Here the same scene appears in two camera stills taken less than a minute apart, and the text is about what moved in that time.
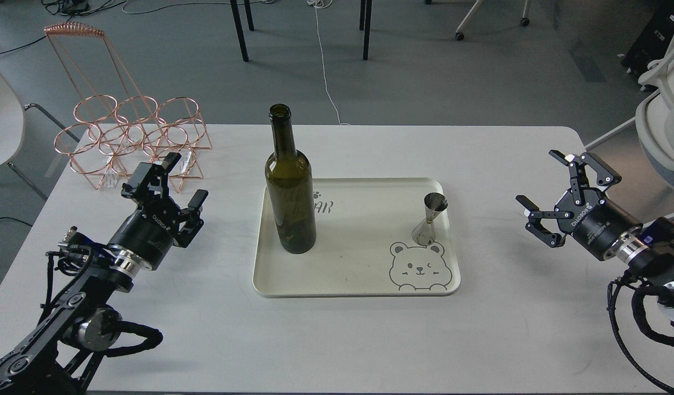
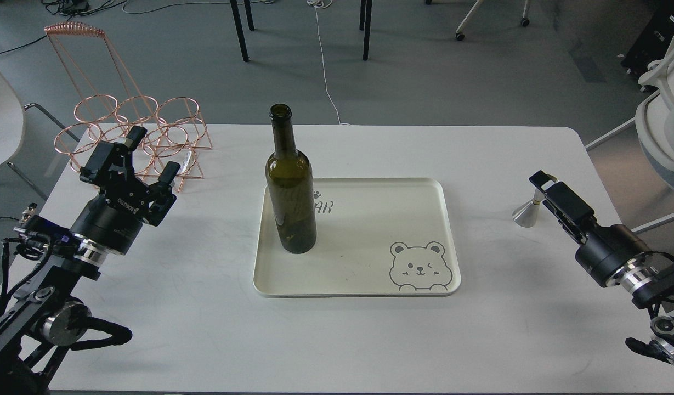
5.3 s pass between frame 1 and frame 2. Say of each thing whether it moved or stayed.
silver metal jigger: moved
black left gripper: moved
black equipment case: stayed
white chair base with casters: stayed
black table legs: stayed
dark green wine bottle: stayed
